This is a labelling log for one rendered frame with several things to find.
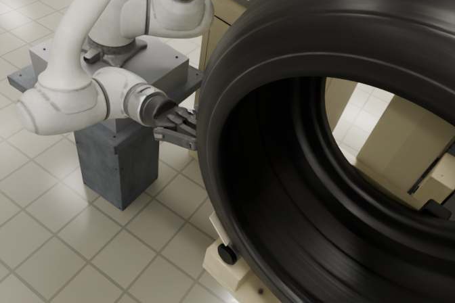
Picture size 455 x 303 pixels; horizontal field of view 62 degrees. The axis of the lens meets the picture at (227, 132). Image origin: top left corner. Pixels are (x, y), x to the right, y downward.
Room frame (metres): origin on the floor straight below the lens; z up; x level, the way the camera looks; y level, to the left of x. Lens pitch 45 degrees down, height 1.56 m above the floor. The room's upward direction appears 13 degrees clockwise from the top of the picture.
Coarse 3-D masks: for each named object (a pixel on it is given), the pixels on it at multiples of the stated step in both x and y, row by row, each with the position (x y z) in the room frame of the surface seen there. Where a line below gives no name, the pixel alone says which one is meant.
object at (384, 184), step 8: (344, 152) 0.62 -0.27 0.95; (352, 160) 0.60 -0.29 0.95; (360, 168) 0.58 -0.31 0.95; (368, 168) 0.59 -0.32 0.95; (368, 176) 0.57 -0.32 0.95; (376, 176) 0.57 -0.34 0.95; (376, 184) 0.55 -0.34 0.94; (384, 184) 0.55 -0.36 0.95; (392, 184) 0.56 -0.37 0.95; (384, 192) 0.54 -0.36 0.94; (392, 192) 0.54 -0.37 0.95; (400, 192) 0.54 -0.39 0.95; (400, 200) 0.52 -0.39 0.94; (408, 200) 0.52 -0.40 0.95; (416, 200) 0.53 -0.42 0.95; (416, 208) 0.51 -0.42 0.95
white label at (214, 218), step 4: (212, 216) 0.36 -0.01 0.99; (216, 216) 0.36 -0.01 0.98; (212, 220) 0.35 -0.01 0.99; (216, 220) 0.36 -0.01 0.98; (216, 224) 0.35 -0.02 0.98; (220, 224) 0.36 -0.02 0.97; (216, 228) 0.34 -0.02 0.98; (220, 228) 0.35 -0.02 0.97; (220, 232) 0.34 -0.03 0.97; (224, 232) 0.35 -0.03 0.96; (220, 236) 0.34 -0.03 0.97; (224, 236) 0.34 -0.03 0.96; (228, 236) 0.35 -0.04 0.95; (224, 240) 0.33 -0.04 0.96; (228, 240) 0.34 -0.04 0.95
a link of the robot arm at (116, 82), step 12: (96, 72) 0.70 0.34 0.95; (108, 72) 0.68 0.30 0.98; (120, 72) 0.69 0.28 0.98; (132, 72) 0.71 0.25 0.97; (108, 84) 0.63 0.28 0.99; (120, 84) 0.64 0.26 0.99; (132, 84) 0.65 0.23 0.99; (108, 96) 0.60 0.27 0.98; (120, 96) 0.62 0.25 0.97; (108, 108) 0.59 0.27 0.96; (120, 108) 0.61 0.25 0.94
